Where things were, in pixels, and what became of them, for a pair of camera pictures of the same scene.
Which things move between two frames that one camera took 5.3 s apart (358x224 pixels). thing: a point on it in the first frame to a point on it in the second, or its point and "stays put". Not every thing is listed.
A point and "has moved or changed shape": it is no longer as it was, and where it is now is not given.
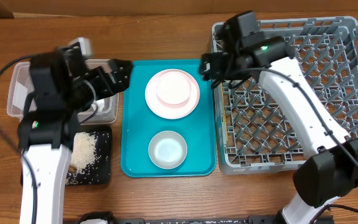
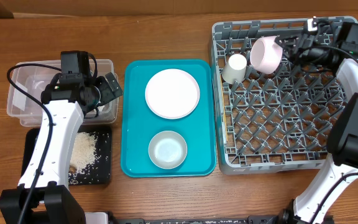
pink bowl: (173, 89) has moved or changed shape
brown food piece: (72, 168) stays put
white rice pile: (84, 150) stays put
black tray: (99, 172) stays put
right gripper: (211, 68) to (299, 45)
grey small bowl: (167, 150) stays put
